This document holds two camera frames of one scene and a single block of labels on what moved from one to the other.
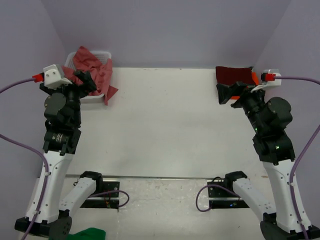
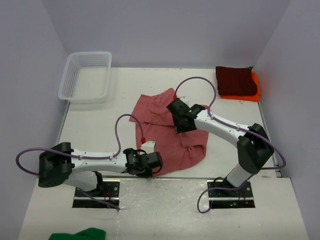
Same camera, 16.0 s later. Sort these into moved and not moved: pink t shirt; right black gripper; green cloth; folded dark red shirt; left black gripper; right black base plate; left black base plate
Moved: pink t shirt; right black gripper; left black gripper
Not moved: left black base plate; folded dark red shirt; right black base plate; green cloth
